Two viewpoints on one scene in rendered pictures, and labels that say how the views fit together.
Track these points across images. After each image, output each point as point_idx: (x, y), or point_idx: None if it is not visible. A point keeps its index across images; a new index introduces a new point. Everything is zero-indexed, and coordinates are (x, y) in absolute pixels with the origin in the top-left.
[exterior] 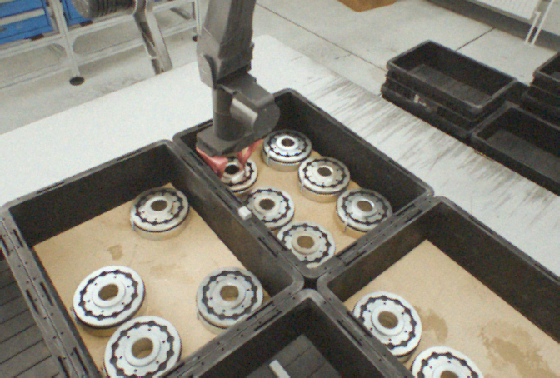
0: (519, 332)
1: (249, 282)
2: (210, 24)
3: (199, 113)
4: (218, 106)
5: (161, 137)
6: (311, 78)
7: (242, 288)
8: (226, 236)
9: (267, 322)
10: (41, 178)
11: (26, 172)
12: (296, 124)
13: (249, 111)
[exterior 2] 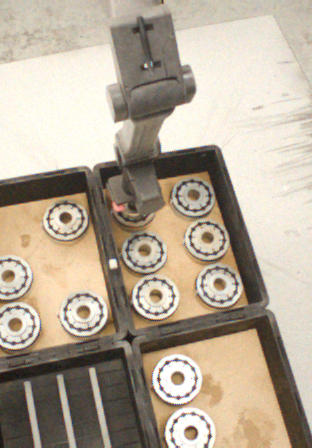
0: (269, 423)
1: (100, 309)
2: (121, 139)
3: None
4: (124, 174)
5: (110, 118)
6: (285, 95)
7: (93, 312)
8: (102, 264)
9: (90, 350)
10: (1, 127)
11: None
12: (213, 176)
13: (138, 198)
